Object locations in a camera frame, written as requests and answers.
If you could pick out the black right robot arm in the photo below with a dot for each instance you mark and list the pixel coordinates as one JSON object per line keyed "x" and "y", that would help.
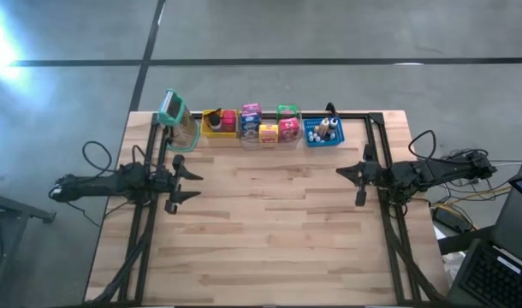
{"x": 436, "y": 173}

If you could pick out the red Froot Loops cereal box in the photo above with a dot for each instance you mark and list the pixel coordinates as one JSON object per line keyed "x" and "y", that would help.
{"x": 288, "y": 129}

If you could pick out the black frame clamp knob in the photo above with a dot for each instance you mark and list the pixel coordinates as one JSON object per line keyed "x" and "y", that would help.
{"x": 330, "y": 108}

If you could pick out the black power brick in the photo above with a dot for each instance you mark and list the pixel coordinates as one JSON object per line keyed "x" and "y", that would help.
{"x": 451, "y": 219}

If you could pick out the yellow Corn Pops cereal box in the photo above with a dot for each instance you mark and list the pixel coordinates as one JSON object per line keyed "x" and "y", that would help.
{"x": 268, "y": 133}

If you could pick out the yellow bottle white collar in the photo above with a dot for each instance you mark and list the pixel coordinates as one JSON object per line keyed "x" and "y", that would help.
{"x": 324, "y": 126}

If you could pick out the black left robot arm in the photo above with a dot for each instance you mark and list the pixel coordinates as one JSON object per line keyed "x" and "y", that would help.
{"x": 98, "y": 184}

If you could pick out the yellow plastic basket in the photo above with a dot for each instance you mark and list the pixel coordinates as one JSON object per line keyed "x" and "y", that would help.
{"x": 209, "y": 132}

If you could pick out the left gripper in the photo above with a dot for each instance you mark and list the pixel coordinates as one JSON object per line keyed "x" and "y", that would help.
{"x": 171, "y": 184}

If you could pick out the blue Frosted Flakes cereal box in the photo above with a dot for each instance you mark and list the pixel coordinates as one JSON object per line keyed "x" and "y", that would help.
{"x": 250, "y": 124}

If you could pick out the black bottle white ribbed cap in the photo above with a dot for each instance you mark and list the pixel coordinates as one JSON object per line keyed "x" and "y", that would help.
{"x": 333, "y": 124}

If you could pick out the blue plastic basket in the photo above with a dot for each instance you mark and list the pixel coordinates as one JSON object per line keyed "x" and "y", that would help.
{"x": 340, "y": 139}

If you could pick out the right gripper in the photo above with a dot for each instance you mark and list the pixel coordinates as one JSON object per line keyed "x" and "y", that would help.
{"x": 370, "y": 173}

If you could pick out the green Apple Jacks cereal box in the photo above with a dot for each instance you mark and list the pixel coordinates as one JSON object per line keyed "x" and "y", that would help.
{"x": 287, "y": 111}

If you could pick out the clear plastic bin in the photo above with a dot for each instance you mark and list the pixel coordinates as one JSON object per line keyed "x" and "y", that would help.
{"x": 248, "y": 143}

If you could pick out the grey monitor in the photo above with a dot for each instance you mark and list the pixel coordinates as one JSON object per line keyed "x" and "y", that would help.
{"x": 513, "y": 222}

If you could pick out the dark grey laptop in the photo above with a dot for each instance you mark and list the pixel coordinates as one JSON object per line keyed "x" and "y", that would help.
{"x": 488, "y": 278}

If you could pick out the black equipment stand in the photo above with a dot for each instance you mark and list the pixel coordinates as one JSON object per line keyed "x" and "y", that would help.
{"x": 21, "y": 208}

